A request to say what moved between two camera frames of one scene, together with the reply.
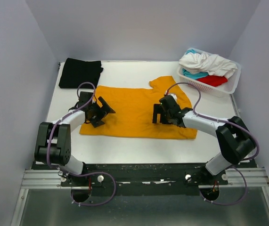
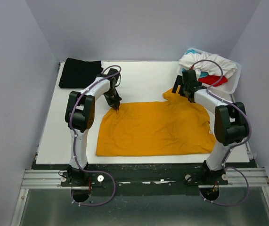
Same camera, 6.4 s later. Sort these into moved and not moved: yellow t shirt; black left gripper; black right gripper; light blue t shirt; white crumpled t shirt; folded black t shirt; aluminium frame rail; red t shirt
Moved: black left gripper; black right gripper; yellow t shirt
Not moved: aluminium frame rail; white crumpled t shirt; folded black t shirt; red t shirt; light blue t shirt
